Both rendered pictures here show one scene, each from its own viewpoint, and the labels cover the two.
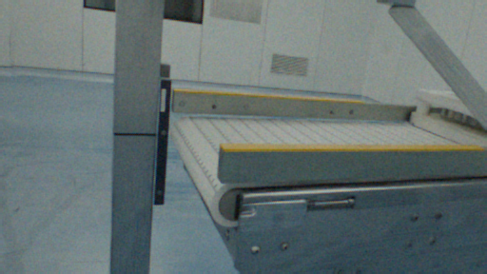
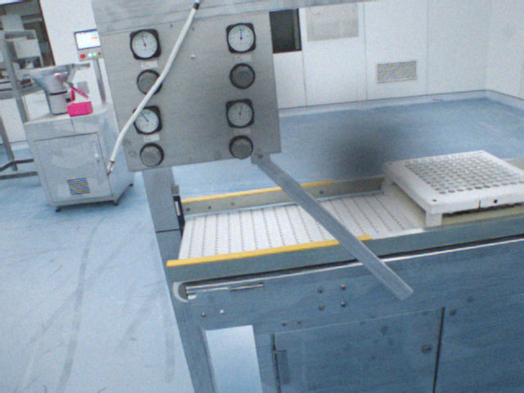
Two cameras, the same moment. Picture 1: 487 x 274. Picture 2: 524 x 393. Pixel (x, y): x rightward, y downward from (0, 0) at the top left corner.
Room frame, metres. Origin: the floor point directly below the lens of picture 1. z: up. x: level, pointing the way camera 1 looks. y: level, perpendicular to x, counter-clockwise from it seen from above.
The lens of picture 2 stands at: (-0.11, -0.34, 1.21)
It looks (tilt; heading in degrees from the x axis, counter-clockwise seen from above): 22 degrees down; 27
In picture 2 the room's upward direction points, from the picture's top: 7 degrees counter-clockwise
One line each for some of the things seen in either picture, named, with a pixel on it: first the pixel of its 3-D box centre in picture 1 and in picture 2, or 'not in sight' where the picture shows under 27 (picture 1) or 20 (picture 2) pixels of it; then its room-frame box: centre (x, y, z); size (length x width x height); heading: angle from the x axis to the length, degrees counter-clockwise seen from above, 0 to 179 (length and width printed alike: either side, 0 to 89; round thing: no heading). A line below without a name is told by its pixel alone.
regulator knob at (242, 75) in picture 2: not in sight; (241, 73); (0.38, -0.09, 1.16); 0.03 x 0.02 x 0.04; 118
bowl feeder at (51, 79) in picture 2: not in sight; (65, 88); (2.33, 2.50, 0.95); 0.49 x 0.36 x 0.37; 114
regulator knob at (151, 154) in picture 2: not in sight; (150, 152); (0.32, 0.03, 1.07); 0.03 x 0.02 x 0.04; 118
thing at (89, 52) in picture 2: not in sight; (95, 67); (2.51, 2.30, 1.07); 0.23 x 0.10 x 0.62; 114
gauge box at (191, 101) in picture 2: not in sight; (196, 87); (0.41, 0.00, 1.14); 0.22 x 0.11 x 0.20; 118
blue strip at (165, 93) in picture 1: (162, 145); (184, 235); (0.59, 0.21, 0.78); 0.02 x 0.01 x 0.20; 118
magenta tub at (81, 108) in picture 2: not in sight; (80, 109); (2.18, 2.22, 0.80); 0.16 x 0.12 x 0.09; 114
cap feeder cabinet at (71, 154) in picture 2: not in sight; (84, 156); (2.30, 2.44, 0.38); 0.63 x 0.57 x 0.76; 114
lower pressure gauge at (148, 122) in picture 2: not in sight; (146, 119); (0.33, 0.03, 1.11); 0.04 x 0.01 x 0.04; 118
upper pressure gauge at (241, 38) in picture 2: not in sight; (241, 38); (0.39, -0.09, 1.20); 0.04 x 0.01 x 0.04; 118
